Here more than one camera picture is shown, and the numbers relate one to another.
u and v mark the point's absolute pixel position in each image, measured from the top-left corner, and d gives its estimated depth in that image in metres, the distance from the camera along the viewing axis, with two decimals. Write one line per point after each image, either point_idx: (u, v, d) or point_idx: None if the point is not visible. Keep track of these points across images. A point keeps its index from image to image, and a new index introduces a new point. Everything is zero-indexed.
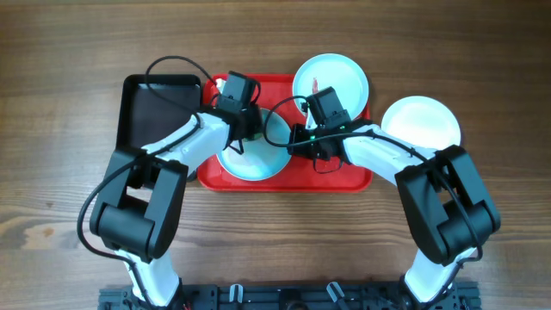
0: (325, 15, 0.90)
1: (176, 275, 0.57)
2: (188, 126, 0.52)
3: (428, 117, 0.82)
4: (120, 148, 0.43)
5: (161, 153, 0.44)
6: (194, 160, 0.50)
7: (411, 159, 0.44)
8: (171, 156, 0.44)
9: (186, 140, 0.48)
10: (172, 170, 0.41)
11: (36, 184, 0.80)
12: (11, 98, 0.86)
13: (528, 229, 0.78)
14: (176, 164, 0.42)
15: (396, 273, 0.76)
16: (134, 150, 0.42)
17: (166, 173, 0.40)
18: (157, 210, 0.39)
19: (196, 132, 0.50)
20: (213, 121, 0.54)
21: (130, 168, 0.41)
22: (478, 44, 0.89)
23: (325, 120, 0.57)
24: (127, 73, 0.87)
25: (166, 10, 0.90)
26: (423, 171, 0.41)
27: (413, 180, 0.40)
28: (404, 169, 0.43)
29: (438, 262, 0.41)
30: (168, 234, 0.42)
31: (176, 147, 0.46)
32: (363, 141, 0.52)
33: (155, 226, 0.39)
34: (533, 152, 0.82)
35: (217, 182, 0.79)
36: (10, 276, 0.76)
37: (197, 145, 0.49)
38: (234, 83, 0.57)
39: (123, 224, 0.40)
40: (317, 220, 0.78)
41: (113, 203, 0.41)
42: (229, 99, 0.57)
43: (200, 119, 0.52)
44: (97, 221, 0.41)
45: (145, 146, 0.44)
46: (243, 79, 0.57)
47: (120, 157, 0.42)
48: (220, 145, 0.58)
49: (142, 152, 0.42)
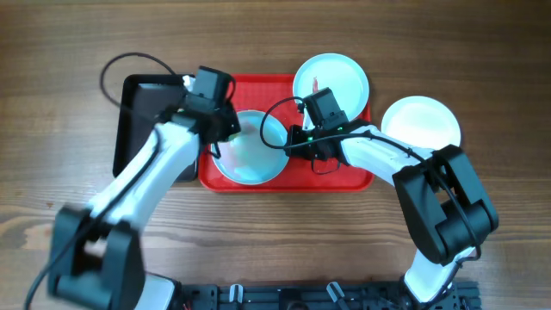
0: (325, 15, 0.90)
1: (170, 282, 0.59)
2: (145, 151, 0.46)
3: (428, 117, 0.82)
4: (59, 214, 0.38)
5: (110, 211, 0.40)
6: (159, 189, 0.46)
7: (407, 159, 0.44)
8: (121, 211, 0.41)
9: (144, 176, 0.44)
10: (118, 237, 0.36)
11: (36, 184, 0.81)
12: (11, 98, 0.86)
13: (528, 229, 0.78)
14: (123, 226, 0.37)
15: (396, 273, 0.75)
16: (77, 215, 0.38)
17: (113, 240, 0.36)
18: (109, 276, 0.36)
19: (155, 160, 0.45)
20: (178, 139, 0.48)
21: (73, 248, 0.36)
22: (478, 44, 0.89)
23: (323, 121, 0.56)
24: (126, 73, 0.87)
25: (166, 10, 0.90)
26: (420, 171, 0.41)
27: (411, 179, 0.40)
28: (399, 170, 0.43)
29: (436, 262, 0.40)
30: (134, 288, 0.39)
31: (126, 194, 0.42)
32: (360, 141, 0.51)
33: (114, 294, 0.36)
34: (534, 151, 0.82)
35: (219, 183, 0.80)
36: (10, 276, 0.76)
37: (158, 176, 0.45)
38: (203, 82, 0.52)
39: (81, 294, 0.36)
40: (317, 220, 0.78)
41: (66, 272, 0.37)
42: (200, 97, 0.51)
43: (159, 142, 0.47)
44: (53, 290, 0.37)
45: (93, 205, 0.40)
46: (213, 74, 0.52)
47: (62, 227, 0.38)
48: (193, 153, 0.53)
49: (89, 216, 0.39)
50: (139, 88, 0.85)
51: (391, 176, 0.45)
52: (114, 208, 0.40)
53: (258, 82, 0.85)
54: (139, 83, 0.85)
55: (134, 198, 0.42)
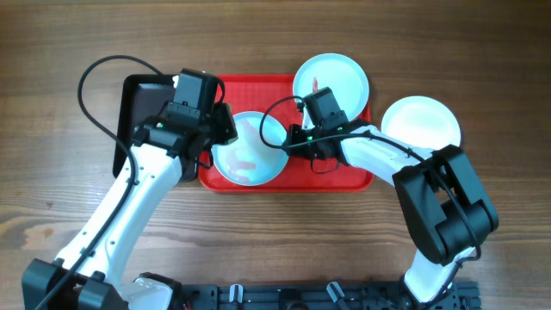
0: (325, 15, 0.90)
1: (167, 285, 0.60)
2: (120, 186, 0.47)
3: (428, 117, 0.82)
4: (30, 269, 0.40)
5: (81, 262, 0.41)
6: (136, 226, 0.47)
7: (407, 159, 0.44)
8: (93, 262, 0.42)
9: (116, 219, 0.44)
10: (94, 288, 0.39)
11: (36, 184, 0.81)
12: (11, 98, 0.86)
13: (528, 229, 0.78)
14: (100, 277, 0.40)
15: (396, 273, 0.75)
16: (51, 269, 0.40)
17: (88, 292, 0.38)
18: None
19: (129, 198, 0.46)
20: (156, 165, 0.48)
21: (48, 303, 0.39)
22: (478, 44, 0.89)
23: (323, 120, 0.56)
24: (126, 73, 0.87)
25: (166, 10, 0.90)
26: (420, 172, 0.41)
27: (411, 180, 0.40)
28: (399, 170, 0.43)
29: (436, 262, 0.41)
30: None
31: (99, 242, 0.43)
32: (360, 141, 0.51)
33: None
34: (534, 151, 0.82)
35: (219, 183, 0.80)
36: (10, 276, 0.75)
37: (133, 216, 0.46)
38: (188, 89, 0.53)
39: None
40: (317, 220, 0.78)
41: None
42: (183, 106, 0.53)
43: (133, 174, 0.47)
44: None
45: (64, 257, 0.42)
46: (198, 80, 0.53)
47: (34, 283, 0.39)
48: (175, 177, 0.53)
49: (62, 269, 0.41)
50: (139, 88, 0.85)
51: (391, 176, 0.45)
52: (86, 259, 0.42)
53: (258, 82, 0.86)
54: (139, 83, 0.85)
55: (107, 246, 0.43)
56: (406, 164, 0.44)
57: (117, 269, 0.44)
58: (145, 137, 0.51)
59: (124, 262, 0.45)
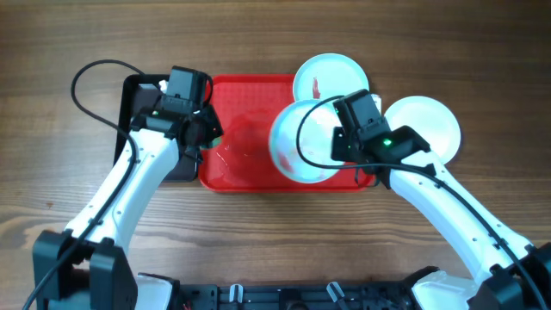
0: (325, 15, 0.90)
1: (168, 279, 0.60)
2: (121, 164, 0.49)
3: (428, 117, 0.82)
4: (38, 240, 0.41)
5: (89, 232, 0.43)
6: (139, 201, 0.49)
7: (494, 250, 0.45)
8: (100, 232, 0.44)
9: (120, 193, 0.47)
10: (102, 256, 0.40)
11: (36, 184, 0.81)
12: (10, 98, 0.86)
13: (528, 229, 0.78)
14: (108, 246, 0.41)
15: (396, 273, 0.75)
16: (57, 239, 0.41)
17: (96, 261, 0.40)
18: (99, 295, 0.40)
19: (131, 172, 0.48)
20: (156, 145, 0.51)
21: (58, 270, 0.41)
22: (478, 44, 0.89)
23: (362, 131, 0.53)
24: (127, 73, 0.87)
25: (166, 10, 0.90)
26: (513, 280, 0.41)
27: (504, 291, 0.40)
28: (491, 269, 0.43)
29: None
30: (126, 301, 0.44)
31: (106, 213, 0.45)
32: (424, 184, 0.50)
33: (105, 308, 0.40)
34: (533, 151, 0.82)
35: (219, 183, 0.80)
36: (10, 276, 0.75)
37: (136, 190, 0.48)
38: (180, 83, 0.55)
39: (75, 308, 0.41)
40: (317, 220, 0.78)
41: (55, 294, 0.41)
42: (176, 98, 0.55)
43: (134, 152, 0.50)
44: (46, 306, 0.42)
45: (71, 227, 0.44)
46: (189, 73, 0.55)
47: (42, 253, 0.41)
48: (172, 160, 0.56)
49: (71, 238, 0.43)
50: (139, 88, 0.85)
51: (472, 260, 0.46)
52: (95, 228, 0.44)
53: (258, 82, 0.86)
54: (139, 83, 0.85)
55: (114, 216, 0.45)
56: (497, 259, 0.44)
57: (125, 238, 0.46)
58: (141, 123, 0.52)
59: (130, 233, 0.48)
